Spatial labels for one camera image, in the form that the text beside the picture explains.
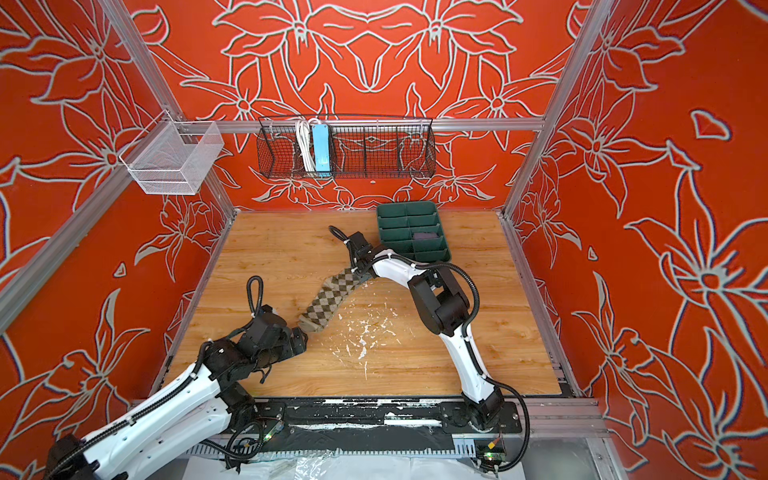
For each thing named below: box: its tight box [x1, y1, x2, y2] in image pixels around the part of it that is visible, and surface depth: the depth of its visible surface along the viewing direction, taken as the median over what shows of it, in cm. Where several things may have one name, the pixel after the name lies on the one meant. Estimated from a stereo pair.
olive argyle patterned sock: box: [299, 268, 372, 332], surface depth 94 cm
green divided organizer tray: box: [377, 201, 451, 262], surface depth 109 cm
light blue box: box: [312, 124, 331, 177], surface depth 91 cm
